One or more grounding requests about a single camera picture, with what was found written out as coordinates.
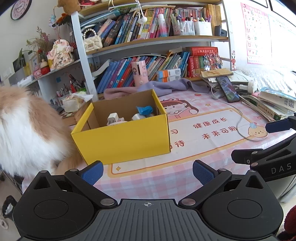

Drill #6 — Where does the white charging cable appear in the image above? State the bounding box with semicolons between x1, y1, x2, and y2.
211;85;255;141

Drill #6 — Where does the person's right forearm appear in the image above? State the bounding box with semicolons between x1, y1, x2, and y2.
277;205;296;241

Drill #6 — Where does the white charger plug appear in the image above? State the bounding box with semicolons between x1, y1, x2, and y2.
107;113;119;126

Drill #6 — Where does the wooden chessboard box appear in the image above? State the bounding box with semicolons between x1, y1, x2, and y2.
60;109;92;127

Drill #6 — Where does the brown cardboard piece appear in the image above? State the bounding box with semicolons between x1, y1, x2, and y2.
200;68;234;79

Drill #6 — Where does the white storage tub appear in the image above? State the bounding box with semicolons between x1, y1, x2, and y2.
194;21;213;36

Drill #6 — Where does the red round doll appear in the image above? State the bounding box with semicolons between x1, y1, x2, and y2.
40;60;51;75

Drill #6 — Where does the pink and blue gradient bottle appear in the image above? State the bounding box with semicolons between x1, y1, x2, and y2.
157;13;168;38

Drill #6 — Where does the white hanging pompom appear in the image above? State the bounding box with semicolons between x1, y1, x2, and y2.
136;0;148;24

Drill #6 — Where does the dried flower bunch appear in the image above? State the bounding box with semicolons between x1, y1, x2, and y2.
26;26;55;57

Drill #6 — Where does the pink checked printed tablecloth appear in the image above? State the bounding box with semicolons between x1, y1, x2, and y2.
22;89;296;204

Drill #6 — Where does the white desk rack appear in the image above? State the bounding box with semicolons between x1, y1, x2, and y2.
8;59;82;106

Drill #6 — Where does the dark furry slipper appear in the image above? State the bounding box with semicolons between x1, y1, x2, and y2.
0;195;15;232

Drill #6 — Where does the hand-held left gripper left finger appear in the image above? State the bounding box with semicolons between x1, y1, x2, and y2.
30;160;118;208

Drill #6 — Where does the white and wood bookshelf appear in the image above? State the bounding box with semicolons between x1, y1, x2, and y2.
70;0;233;96

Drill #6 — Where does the cream and white fluffy cat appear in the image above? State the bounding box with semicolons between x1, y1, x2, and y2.
0;86;85;179

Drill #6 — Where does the crumpled paper bag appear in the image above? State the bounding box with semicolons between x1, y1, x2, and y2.
62;91;94;113

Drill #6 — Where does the white quilted pearl-handle handbag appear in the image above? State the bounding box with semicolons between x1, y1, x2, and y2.
83;28;103;52

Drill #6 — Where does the orange and white box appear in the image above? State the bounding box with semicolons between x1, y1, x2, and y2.
157;69;181;77
158;75;181;83

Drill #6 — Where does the yellow cardboard box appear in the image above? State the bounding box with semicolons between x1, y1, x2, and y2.
70;89;172;165

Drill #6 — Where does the white power adapter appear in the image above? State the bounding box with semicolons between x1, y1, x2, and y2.
239;81;258;93

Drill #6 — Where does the brown teddy bear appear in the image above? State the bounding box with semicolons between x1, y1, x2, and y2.
57;0;81;14

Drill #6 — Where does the row of blue books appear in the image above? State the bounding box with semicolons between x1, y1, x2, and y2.
95;51;190;93

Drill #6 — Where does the black smartphone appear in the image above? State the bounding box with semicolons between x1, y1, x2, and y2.
216;76;241;103

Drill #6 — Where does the row of yellow books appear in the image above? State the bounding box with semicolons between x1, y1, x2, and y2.
205;3;223;26

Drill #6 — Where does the pink alphabet wall poster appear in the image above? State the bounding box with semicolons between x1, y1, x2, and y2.
240;2;273;65

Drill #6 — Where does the row of colourful books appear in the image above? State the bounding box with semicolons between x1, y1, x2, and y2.
94;7;177;48

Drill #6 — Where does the mauve and lavender cloth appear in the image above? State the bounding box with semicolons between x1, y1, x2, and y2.
104;78;210;100

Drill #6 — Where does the pink lucky cat ornament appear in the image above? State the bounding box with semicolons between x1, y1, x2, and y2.
47;39;75;70

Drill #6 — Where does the pink printed bottle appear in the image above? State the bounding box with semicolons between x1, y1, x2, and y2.
131;61;149;87

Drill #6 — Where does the white square adapter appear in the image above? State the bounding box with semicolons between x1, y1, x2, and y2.
131;113;155;121

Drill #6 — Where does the pile of books and papers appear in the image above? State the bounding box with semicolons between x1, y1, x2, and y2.
240;87;296;122

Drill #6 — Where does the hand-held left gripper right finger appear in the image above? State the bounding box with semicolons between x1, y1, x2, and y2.
178;159;264;208

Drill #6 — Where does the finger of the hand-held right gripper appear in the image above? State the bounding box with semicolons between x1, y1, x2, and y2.
265;112;296;134
231;148;296;171

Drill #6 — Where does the pen holder with pens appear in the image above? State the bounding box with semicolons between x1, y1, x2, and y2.
56;74;86;98

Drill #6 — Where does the stack of red books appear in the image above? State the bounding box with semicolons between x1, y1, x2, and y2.
186;46;219;78

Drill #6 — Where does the cup of marker pens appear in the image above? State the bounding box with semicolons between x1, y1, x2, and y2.
171;13;195;36

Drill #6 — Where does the pink wall clock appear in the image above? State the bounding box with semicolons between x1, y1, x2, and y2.
10;0;32;20

